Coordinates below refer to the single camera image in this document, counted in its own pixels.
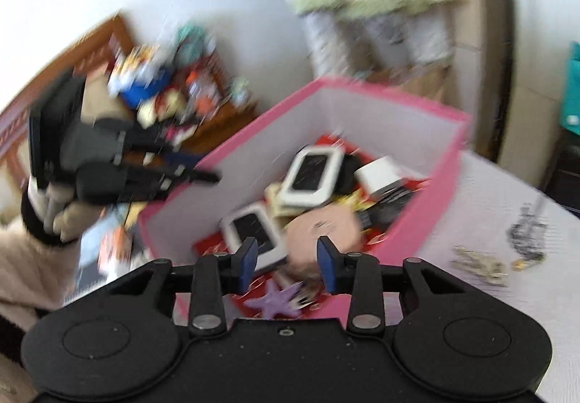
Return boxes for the white pocket router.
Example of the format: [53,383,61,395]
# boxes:
[220,203,289,271]
[275,146,348,207]

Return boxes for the teal felt tote bag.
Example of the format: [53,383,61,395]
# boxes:
[559,41,580,137]

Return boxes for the black clothes rack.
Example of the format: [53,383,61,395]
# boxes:
[475,0,520,165]

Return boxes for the black printed box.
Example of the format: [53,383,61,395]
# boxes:
[355,182,430,234]

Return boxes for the cream folding phone stand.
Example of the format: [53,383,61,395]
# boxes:
[264,182,296,219]

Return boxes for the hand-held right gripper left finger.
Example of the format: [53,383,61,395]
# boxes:
[108,237,260,337]

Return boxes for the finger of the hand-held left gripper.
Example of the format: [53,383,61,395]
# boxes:
[120,120,204,166]
[119,163,224,205]

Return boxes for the black suitcase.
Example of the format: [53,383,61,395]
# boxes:
[543,131,580,205]

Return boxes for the white fluffy pants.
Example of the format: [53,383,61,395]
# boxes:
[303,0,455,74]

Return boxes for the brown wooden panel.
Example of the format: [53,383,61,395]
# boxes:
[0,12,139,193]

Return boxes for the brown wooden side table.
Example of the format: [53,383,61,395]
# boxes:
[192,99,260,155]

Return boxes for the purple starfish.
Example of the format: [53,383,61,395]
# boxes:
[244,279,305,321]

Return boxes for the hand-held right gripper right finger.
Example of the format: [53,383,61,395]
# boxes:
[316,236,468,337]

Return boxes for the person's left hand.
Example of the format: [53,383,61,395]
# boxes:
[26,176,88,245]

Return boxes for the grey patterned tablecloth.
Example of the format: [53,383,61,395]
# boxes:
[174,149,580,403]

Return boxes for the yellow starfish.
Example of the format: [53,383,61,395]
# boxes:
[334,191,378,210]

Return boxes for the pink round case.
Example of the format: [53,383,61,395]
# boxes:
[285,207,362,278]

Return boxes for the pink storage box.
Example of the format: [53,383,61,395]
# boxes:
[137,76,475,323]

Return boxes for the white charger cube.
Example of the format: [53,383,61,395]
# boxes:
[354,155,409,201]

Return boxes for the person's left forearm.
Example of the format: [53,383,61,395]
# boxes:
[0,190,84,309]

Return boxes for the beige wooden cabinet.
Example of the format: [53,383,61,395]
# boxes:
[446,0,580,188]

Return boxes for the red printed sheet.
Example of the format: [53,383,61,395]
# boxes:
[192,133,431,321]

